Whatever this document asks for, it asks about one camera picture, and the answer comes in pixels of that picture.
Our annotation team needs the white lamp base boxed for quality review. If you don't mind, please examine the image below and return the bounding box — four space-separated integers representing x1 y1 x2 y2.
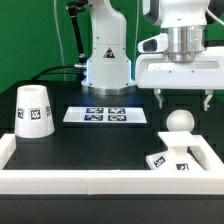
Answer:
146 131 203 171

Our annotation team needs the white marker plate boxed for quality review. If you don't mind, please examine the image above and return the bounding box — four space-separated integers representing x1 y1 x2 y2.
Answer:
63 107 146 124

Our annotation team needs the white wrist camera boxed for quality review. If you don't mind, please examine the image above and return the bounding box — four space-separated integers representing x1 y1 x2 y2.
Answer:
138 33 168 53

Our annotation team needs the white lamp shade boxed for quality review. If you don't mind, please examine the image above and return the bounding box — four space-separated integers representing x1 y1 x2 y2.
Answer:
15 85 55 138

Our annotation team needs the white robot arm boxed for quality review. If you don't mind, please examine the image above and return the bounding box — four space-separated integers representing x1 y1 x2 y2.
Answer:
82 0 224 101

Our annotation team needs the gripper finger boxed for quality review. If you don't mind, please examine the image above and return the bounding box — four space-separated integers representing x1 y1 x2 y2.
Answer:
203 89 214 110
154 89 164 108

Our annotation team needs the white lamp bulb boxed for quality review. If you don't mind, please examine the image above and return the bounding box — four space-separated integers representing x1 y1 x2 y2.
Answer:
166 110 195 132

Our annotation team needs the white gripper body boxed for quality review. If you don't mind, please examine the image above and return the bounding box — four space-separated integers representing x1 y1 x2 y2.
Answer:
135 47 224 90

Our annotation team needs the white U-shaped frame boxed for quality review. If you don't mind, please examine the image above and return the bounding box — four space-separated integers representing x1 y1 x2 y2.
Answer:
0 134 224 195

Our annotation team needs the black cable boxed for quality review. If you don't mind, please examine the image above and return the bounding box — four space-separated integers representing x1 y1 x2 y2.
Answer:
30 65 88 82

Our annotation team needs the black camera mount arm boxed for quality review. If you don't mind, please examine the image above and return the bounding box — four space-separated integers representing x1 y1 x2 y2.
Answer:
66 0 88 65

